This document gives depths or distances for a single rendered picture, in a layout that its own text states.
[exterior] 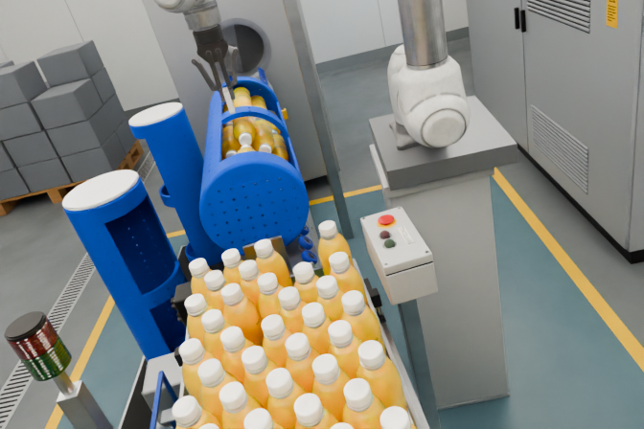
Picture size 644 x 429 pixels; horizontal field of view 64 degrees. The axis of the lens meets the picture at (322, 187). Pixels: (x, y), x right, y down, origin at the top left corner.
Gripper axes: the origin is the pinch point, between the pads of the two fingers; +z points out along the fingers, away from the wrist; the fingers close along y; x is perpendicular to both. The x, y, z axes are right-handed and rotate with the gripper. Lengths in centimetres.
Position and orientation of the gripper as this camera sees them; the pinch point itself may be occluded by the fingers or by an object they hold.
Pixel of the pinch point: (228, 101)
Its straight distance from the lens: 146.5
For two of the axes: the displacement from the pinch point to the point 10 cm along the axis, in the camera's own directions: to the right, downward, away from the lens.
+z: 2.1, 8.6, 4.6
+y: -9.6, 2.6, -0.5
